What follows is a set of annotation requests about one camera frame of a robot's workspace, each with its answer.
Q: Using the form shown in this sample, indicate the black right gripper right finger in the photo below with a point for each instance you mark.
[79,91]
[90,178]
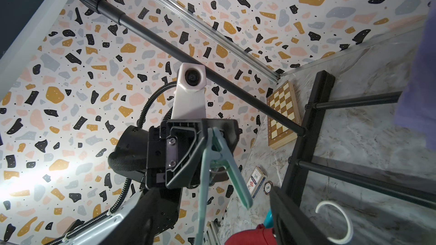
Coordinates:
[291,225]

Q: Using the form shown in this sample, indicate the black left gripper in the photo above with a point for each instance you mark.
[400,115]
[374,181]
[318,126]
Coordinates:
[176,147]

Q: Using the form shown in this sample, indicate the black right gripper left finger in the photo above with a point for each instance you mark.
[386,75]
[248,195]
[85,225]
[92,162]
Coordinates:
[137,227]

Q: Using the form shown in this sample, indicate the red garment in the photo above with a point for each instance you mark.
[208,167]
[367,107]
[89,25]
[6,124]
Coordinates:
[258,236]

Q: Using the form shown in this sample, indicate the purple garment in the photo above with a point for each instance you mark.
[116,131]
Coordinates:
[416,108]

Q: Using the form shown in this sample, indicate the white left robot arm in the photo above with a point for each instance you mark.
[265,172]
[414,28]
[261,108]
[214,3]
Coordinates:
[129,159]

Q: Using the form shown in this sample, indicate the teal laundry basket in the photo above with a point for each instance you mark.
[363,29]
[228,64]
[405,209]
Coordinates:
[268,222]

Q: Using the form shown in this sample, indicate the small round coaster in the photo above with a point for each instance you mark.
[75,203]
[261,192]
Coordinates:
[268,187]

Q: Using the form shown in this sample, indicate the small card box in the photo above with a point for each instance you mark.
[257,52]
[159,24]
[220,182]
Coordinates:
[256,181]

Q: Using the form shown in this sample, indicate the aluminium corner profile left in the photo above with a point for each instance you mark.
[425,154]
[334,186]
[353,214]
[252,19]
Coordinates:
[220,39]

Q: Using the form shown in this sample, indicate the wooden chessboard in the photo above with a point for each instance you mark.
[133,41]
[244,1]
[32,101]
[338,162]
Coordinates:
[284,101]

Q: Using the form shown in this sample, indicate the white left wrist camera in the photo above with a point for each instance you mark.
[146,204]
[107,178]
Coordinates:
[190,102]

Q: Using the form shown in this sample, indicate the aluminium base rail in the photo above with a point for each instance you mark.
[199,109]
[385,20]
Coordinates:
[211,236]

